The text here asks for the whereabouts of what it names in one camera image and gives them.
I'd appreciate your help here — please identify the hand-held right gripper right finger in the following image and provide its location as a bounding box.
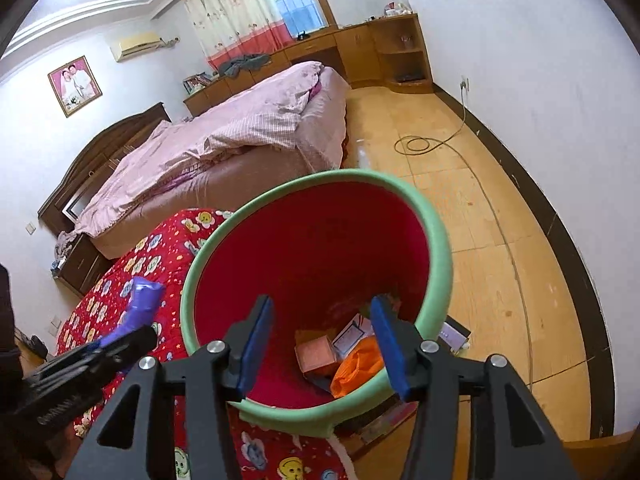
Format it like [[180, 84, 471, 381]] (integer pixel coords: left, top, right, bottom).
[[370, 293, 581, 480]]

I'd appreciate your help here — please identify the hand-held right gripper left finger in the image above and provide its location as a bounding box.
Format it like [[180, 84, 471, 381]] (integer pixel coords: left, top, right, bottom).
[[65, 294, 277, 480]]

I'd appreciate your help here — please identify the orange mesh bag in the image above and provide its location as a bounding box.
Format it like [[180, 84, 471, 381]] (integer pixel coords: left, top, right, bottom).
[[330, 336, 388, 400]]

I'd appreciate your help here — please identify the purple packet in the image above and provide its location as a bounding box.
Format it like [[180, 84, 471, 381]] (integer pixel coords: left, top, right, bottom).
[[112, 276, 165, 343]]

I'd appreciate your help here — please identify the red bin with green rim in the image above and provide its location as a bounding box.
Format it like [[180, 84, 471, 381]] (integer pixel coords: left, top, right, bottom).
[[180, 169, 454, 438]]

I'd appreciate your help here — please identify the person's left forearm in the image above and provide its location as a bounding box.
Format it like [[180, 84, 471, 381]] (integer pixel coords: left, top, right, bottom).
[[0, 264, 23, 411]]

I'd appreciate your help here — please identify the white card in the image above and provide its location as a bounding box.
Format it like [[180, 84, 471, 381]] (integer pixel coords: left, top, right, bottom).
[[332, 312, 373, 358]]

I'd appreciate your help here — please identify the black charger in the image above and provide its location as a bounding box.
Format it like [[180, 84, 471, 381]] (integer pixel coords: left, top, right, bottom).
[[17, 331, 48, 358]]

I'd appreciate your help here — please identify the pink box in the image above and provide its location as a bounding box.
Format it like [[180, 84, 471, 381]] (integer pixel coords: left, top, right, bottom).
[[294, 335, 337, 377]]

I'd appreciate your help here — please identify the dark box with white label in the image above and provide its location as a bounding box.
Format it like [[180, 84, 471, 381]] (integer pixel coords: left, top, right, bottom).
[[437, 316, 472, 356]]

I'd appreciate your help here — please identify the dark wooden nightstand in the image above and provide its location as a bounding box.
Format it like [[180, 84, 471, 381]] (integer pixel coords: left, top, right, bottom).
[[52, 232, 113, 297]]

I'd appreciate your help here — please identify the pile of clothes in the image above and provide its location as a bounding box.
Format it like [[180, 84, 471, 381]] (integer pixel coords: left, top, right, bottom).
[[54, 230, 78, 261]]

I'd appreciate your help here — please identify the red flower printed blanket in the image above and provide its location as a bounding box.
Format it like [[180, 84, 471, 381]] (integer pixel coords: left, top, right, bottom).
[[55, 208, 351, 480]]

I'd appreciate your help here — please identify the bed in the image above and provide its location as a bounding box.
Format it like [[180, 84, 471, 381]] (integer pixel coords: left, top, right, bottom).
[[74, 61, 351, 261]]

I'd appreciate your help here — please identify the dark wooden headboard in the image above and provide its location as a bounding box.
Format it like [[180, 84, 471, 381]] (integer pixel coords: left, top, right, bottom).
[[37, 102, 172, 233]]

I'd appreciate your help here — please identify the pink quilt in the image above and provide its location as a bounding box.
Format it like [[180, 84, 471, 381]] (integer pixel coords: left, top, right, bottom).
[[74, 61, 323, 238]]

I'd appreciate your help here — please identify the row of books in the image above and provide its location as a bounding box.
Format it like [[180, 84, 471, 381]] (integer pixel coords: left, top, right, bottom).
[[182, 72, 216, 95]]

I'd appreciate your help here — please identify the dark green cloth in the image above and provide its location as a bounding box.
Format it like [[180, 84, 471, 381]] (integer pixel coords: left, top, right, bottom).
[[220, 52, 271, 78]]

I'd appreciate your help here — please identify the wooden desk cabinet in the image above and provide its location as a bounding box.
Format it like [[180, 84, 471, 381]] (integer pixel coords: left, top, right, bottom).
[[183, 12, 435, 117]]

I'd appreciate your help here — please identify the cream and red curtain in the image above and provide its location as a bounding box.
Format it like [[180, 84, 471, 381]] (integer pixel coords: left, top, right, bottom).
[[180, 0, 293, 72]]

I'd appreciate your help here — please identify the floor cable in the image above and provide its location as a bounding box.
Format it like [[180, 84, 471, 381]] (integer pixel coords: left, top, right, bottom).
[[394, 85, 538, 386]]

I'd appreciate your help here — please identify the framed wall photo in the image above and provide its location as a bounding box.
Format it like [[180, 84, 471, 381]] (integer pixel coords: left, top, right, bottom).
[[47, 55, 103, 118]]

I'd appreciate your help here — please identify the wall air conditioner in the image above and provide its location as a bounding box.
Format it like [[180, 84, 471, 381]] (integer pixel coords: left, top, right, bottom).
[[110, 31, 163, 63]]

